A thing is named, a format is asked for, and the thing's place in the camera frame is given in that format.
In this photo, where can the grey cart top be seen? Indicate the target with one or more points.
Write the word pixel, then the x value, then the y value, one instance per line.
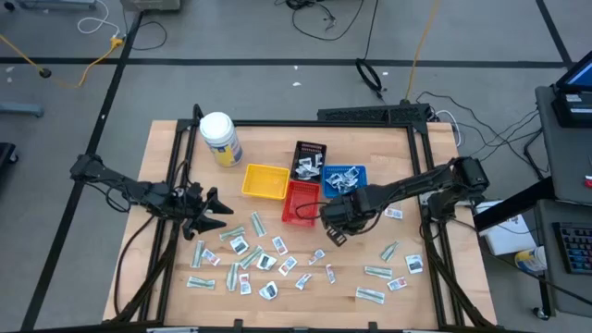
pixel 562 157

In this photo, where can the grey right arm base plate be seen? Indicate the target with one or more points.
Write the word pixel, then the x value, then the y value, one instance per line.
pixel 423 200

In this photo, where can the blue plastic basket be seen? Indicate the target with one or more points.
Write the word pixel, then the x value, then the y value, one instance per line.
pixel 326 194

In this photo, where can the white box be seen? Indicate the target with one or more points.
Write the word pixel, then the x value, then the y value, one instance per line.
pixel 501 242

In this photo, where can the black perforated box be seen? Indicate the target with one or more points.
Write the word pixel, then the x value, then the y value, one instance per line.
pixel 370 113

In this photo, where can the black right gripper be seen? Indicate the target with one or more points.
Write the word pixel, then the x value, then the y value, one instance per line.
pixel 349 210

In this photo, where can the wipes canister on floor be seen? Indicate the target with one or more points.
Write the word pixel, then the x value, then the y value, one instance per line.
pixel 529 261

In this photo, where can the green striped bandage strip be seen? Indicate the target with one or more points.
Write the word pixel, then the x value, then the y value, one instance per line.
pixel 200 282
pixel 232 233
pixel 251 257
pixel 198 254
pixel 370 295
pixel 378 272
pixel 231 277
pixel 258 224
pixel 389 252

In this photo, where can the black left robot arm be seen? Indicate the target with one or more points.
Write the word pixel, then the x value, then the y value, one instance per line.
pixel 120 185

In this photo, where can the yellow wipes canister white lid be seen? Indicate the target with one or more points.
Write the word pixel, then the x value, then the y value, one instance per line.
pixel 217 129

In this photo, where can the black laptop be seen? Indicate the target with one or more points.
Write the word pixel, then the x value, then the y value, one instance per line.
pixel 571 108

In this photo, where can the grey desk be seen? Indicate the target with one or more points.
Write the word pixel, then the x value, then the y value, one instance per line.
pixel 555 296

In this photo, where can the small red object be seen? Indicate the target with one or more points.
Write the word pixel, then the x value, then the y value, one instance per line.
pixel 588 181

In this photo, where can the red plastic basket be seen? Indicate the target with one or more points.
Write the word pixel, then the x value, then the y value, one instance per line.
pixel 300 196

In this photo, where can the black round floor plug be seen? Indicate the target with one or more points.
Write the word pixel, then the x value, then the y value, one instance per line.
pixel 45 73

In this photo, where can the black keyboard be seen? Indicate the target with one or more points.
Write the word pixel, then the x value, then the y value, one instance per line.
pixel 575 247

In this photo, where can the grey equipment case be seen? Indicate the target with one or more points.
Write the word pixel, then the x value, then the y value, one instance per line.
pixel 150 4

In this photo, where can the yellow plastic basket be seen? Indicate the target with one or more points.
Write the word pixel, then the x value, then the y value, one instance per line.
pixel 266 181

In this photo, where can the grey table foot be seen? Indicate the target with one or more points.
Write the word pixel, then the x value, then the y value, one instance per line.
pixel 20 110

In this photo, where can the grey metal bar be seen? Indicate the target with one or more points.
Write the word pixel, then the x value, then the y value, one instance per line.
pixel 55 3

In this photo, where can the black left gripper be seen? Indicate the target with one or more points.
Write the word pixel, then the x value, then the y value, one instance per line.
pixel 189 203

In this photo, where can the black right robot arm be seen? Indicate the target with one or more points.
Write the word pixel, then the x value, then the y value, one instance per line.
pixel 416 180

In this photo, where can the black plastic basket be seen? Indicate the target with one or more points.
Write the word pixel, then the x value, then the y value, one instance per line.
pixel 310 148

